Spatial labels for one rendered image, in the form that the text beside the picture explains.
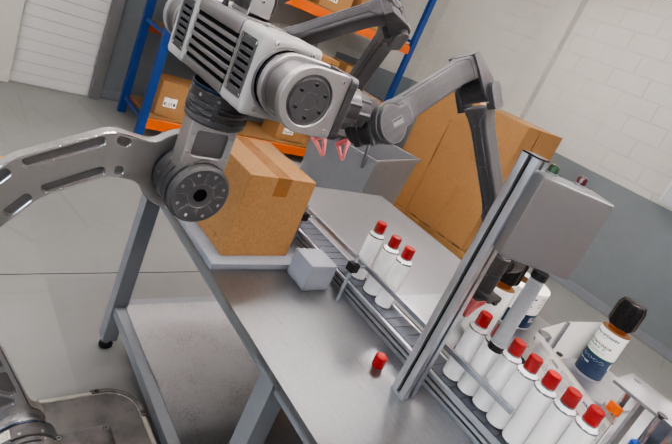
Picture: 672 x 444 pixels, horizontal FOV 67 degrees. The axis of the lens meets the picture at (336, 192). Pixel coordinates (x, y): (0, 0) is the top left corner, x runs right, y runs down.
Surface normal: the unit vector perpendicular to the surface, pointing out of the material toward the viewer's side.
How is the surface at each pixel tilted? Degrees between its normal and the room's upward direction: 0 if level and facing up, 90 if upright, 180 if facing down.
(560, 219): 90
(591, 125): 90
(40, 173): 90
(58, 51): 90
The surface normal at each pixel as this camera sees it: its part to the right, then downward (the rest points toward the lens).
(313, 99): 0.55, 0.48
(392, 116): 0.67, 0.02
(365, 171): -0.54, 0.12
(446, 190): -0.68, -0.05
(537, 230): 0.02, 0.33
